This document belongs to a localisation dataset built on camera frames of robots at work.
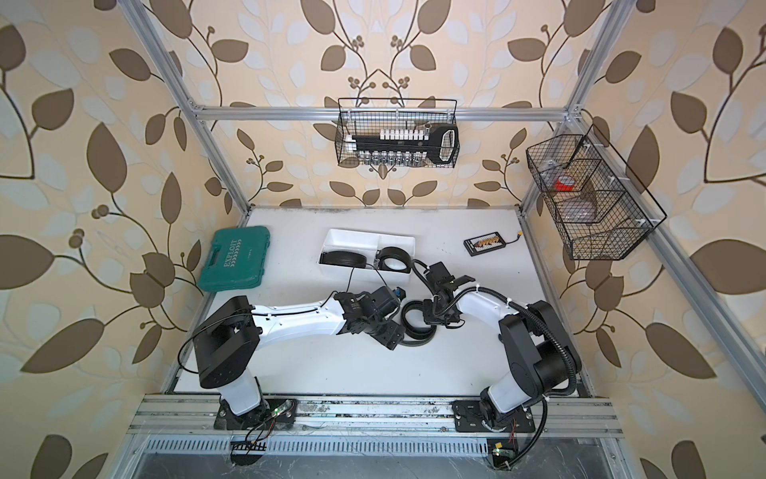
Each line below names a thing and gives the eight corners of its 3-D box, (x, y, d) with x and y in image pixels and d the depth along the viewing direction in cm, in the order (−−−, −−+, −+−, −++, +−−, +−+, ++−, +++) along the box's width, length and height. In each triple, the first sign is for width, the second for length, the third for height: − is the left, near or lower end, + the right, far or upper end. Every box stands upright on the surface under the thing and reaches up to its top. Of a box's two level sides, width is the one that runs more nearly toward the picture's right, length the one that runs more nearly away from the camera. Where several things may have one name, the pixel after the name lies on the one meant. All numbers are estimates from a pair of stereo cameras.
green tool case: (197, 293, 100) (187, 284, 95) (224, 236, 116) (217, 226, 111) (258, 293, 100) (251, 283, 95) (277, 236, 116) (272, 226, 111)
